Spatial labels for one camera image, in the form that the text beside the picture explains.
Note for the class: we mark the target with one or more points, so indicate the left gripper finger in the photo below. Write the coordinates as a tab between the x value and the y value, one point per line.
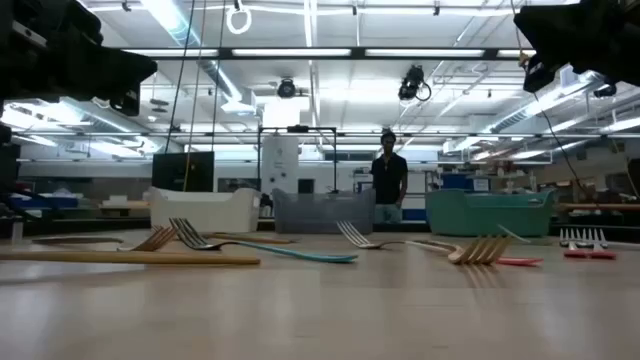
130	72

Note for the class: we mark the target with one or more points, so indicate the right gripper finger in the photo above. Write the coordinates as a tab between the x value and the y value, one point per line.
550	30

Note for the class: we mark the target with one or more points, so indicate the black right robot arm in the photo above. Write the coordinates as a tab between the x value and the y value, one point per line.
620	40

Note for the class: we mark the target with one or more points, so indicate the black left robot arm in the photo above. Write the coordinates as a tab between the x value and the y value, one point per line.
25	75

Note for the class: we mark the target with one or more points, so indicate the blue storage crate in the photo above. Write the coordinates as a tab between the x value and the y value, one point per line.
45	202

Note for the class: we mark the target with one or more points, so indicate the black hanging spotlight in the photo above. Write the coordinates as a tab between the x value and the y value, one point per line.
286	88

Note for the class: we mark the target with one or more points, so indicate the white plastic bin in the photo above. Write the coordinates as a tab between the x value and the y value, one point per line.
205	212

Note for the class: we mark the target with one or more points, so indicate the wooden rod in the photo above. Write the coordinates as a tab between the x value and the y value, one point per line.
600	206

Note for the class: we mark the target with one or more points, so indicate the white cylindrical tank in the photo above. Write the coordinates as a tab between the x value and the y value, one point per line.
280	165

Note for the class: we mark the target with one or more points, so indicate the blue storage box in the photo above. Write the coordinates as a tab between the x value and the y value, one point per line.
456	181

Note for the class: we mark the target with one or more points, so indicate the teal plastic bin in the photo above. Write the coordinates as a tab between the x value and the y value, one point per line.
490	215

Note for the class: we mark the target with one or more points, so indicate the person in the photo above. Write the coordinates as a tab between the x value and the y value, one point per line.
389	175

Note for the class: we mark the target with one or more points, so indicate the grey translucent plastic bin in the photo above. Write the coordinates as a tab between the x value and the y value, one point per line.
320	212

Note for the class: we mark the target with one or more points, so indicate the black hanging camera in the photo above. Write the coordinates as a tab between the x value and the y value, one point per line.
411	82

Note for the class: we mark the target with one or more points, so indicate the black metal frame stand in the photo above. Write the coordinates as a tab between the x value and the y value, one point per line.
297	128

